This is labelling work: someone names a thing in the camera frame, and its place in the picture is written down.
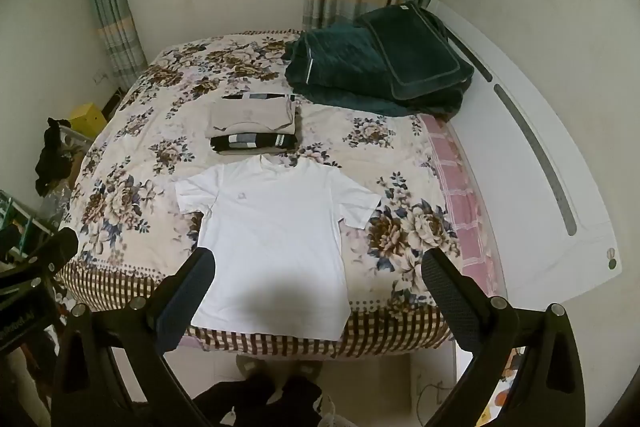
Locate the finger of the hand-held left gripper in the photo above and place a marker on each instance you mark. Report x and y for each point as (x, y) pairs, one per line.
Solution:
(57, 244)

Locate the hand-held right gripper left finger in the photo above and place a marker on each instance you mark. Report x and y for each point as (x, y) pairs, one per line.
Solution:
(192, 287)

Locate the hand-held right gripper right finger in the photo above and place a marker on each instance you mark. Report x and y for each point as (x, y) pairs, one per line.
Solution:
(445, 287)

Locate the white T-shirt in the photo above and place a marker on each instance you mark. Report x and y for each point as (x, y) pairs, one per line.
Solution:
(270, 247)

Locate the clear plastic bag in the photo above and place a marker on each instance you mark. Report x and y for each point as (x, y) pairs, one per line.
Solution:
(57, 207)

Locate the green shelf rack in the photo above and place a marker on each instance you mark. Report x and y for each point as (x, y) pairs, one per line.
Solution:
(15, 207)

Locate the black cloth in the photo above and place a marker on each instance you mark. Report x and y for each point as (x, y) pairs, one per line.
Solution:
(52, 157)

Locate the floral bed sheet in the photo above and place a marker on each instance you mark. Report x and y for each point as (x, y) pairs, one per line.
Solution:
(125, 187)

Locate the pink checkered sheet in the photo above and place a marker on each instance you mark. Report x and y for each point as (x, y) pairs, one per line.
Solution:
(460, 187)

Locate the person's dark pants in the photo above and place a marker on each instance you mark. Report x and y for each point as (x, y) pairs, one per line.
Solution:
(250, 402)

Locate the yellow box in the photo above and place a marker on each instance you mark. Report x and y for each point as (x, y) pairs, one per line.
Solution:
(87, 117)

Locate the white headboard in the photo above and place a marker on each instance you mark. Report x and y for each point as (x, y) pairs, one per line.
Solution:
(500, 167)

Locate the black white striped folded garment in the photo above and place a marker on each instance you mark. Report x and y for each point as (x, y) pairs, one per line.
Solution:
(250, 142)

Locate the beige folded shirt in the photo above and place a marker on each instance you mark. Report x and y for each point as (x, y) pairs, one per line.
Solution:
(250, 117)

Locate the dark green pillow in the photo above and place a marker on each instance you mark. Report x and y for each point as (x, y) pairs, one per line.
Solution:
(415, 52)

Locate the dark green blanket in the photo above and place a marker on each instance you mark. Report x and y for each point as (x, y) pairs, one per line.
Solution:
(340, 67)

